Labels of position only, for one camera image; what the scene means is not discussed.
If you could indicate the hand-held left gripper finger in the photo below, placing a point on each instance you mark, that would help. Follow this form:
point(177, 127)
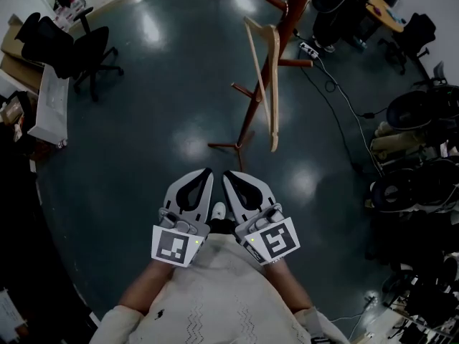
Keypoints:
point(206, 210)
point(171, 201)

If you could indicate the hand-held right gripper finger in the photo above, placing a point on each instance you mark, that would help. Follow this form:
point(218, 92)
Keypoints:
point(269, 199)
point(234, 211)

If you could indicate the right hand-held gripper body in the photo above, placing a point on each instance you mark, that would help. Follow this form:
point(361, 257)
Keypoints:
point(276, 242)

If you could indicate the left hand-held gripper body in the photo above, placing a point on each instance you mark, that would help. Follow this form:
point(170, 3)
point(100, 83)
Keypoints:
point(172, 246)

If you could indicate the wooden clothes hanger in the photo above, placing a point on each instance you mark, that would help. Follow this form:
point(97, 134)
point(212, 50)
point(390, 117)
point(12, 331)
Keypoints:
point(274, 113)

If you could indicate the person's left forearm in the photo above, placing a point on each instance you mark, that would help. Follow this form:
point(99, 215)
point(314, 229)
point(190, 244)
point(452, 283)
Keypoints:
point(147, 289)

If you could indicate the person's right forearm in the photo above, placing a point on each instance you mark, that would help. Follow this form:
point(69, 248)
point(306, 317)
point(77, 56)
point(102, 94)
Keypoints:
point(287, 285)

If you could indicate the white shoe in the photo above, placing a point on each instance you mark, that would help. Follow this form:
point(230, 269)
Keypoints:
point(218, 210)

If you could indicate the black trousers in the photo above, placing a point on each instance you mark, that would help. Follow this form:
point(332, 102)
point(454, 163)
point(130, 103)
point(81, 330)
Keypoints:
point(222, 226)

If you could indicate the white knit sweater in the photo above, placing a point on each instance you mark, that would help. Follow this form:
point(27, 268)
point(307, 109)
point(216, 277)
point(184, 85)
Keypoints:
point(215, 299)

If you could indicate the black round mesh chair back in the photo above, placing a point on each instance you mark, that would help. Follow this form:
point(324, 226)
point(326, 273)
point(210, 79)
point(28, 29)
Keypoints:
point(394, 192)
point(409, 111)

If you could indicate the beige bundle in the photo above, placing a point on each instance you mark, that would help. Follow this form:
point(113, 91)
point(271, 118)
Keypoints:
point(391, 143)

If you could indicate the black cabinet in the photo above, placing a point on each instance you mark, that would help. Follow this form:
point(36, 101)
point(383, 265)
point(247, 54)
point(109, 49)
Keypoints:
point(28, 246)

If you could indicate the white power strip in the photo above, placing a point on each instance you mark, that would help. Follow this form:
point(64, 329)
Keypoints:
point(309, 50)

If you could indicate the white board panel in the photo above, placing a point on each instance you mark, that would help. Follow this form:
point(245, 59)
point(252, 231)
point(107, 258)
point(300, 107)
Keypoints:
point(50, 102)

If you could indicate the white paper sheet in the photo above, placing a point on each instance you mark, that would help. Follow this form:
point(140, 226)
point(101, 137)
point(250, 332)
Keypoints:
point(9, 314)

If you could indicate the small brown carton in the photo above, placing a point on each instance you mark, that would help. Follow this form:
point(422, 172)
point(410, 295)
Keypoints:
point(12, 111)

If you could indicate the black office chair with headrest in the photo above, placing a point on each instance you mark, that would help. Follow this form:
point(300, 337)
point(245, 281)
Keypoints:
point(54, 45)

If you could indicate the red-brown wooden coat rack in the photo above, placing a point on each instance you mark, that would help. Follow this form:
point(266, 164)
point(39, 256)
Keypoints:
point(295, 5)

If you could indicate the flat cardboard boxes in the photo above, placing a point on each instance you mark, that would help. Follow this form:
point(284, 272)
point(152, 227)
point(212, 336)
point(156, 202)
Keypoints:
point(18, 70)

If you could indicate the round wooden table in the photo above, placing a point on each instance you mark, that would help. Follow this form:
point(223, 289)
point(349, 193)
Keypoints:
point(385, 16)

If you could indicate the black swivel chair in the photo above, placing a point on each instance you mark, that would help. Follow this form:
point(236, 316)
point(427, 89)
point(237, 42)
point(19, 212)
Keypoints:
point(416, 31)

